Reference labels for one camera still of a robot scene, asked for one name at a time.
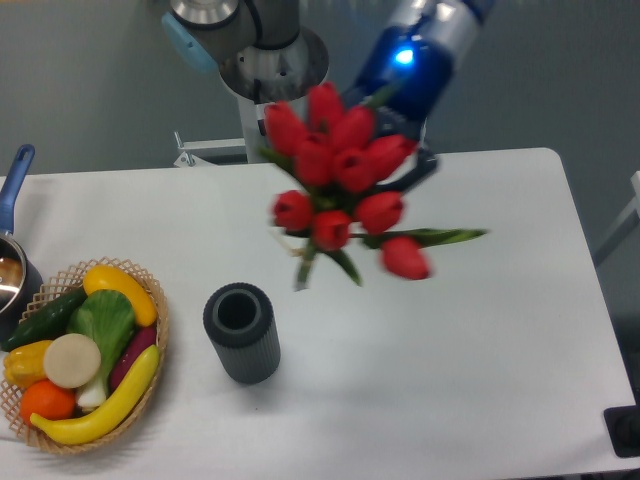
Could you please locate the blue handled saucepan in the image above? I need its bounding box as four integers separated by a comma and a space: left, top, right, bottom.
1, 144, 42, 341

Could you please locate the black device at table edge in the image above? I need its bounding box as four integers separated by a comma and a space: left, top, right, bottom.
603, 405, 639, 458

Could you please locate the yellow banana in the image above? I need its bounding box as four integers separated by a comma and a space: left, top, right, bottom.
30, 345, 160, 445

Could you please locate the orange fruit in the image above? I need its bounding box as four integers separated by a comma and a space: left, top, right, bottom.
20, 380, 76, 424

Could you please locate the green cucumber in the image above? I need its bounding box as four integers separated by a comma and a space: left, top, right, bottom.
1, 288, 87, 352

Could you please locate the beige round slice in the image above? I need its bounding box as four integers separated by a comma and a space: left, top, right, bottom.
43, 333, 101, 389

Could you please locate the woven wicker basket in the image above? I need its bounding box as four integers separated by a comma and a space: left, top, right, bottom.
1, 257, 169, 455

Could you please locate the white furniture leg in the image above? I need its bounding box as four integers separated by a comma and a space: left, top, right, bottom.
592, 171, 639, 268

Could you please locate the yellow bell pepper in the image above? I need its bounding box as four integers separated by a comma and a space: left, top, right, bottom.
3, 340, 53, 389

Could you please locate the yellow squash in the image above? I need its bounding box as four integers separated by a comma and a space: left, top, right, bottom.
83, 264, 157, 327

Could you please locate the green bok choy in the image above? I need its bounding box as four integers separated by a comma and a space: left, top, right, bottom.
66, 290, 135, 413

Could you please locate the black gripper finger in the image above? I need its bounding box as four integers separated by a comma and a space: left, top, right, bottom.
372, 147, 438, 194

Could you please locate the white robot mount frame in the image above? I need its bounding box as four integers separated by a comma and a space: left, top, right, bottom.
173, 131, 248, 168

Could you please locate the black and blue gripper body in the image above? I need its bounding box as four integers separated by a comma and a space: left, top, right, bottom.
341, 1, 495, 144

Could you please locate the red tulip bouquet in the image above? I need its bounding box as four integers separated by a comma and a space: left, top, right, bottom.
259, 83, 487, 290

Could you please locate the purple sweet potato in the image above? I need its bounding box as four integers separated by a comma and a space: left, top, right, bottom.
109, 326, 157, 392

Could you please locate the grey ribbed vase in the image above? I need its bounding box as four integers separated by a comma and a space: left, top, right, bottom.
203, 282, 281, 385

